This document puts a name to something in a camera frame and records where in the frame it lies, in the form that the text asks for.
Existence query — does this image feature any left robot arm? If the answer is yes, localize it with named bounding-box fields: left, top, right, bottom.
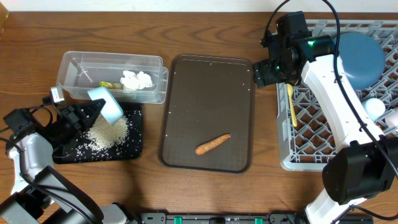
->
left=1, top=100, right=106, bottom=223

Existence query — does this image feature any grey dishwasher rack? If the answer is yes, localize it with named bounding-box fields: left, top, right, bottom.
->
left=276, top=20, right=397, bottom=172

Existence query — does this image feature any light blue cup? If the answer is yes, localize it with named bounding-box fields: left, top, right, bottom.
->
left=362, top=98, right=386, bottom=122

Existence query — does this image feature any crumpled white tissue in bin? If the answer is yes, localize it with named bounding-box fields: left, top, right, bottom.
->
left=120, top=70, right=154, bottom=90

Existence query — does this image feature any pale yellow spoon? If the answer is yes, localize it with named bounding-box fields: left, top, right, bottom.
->
left=287, top=84, right=297, bottom=127

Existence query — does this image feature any pile of white rice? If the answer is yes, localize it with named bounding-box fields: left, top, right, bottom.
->
left=85, top=115, right=129, bottom=151

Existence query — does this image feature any light blue bowl with rice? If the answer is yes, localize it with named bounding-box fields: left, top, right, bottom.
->
left=88, top=86, right=124, bottom=126

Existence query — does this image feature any pink cup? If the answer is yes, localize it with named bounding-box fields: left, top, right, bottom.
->
left=385, top=108, right=398, bottom=128

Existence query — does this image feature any dark blue plate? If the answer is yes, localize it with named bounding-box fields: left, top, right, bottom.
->
left=339, top=32, right=386, bottom=90

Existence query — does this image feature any green yellow snack wrapper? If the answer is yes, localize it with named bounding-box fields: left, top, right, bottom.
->
left=99, top=82, right=124, bottom=90

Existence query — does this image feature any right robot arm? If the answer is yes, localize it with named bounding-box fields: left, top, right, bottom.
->
left=253, top=11, right=397, bottom=223

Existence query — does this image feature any orange carrot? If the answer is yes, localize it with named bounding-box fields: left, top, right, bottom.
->
left=195, top=134, right=231, bottom=155

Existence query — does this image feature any clear plastic waste bin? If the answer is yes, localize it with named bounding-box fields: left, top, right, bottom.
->
left=57, top=51, right=169, bottom=104

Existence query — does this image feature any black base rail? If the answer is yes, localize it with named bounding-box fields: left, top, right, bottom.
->
left=139, top=212, right=309, bottom=224

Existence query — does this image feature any dark brown serving tray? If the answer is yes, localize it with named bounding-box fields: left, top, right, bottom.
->
left=158, top=54, right=256, bottom=174

